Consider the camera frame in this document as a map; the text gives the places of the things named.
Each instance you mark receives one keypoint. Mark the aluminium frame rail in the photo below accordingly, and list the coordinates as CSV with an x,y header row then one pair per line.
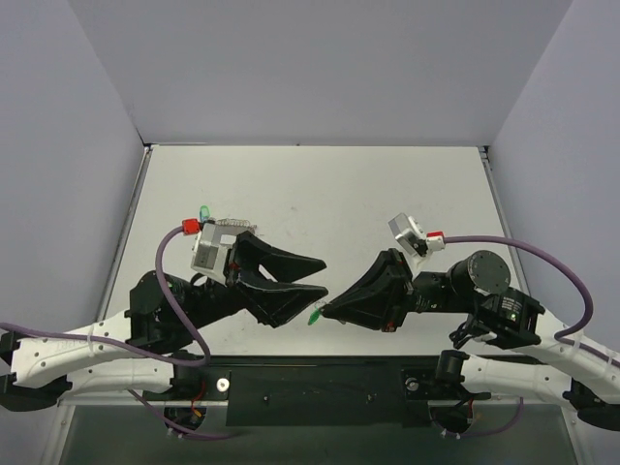
x,y
120,398

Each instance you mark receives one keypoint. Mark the green blue key tag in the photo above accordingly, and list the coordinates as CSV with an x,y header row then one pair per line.
x,y
204,213

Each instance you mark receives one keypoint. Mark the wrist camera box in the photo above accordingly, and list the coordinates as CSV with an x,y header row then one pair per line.
x,y
211,249
418,245

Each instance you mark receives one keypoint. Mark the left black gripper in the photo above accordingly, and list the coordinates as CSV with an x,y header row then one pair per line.
x,y
233,273

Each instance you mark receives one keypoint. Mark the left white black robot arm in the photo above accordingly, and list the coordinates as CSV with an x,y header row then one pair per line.
x,y
138,348

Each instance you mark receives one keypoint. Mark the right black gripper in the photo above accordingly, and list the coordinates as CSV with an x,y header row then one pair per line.
x,y
403,289

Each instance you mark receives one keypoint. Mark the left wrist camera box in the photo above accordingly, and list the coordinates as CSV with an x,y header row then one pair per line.
x,y
211,249

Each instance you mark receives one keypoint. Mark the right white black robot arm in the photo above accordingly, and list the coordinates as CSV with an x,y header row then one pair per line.
x,y
508,343

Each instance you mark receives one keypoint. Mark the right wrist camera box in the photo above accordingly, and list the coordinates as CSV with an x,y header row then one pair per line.
x,y
418,245

